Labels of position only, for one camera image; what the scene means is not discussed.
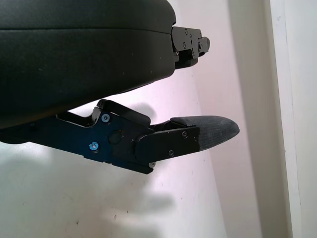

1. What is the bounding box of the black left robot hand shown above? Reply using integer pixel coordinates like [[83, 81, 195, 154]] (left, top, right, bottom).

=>
[[0, 0, 241, 176]]

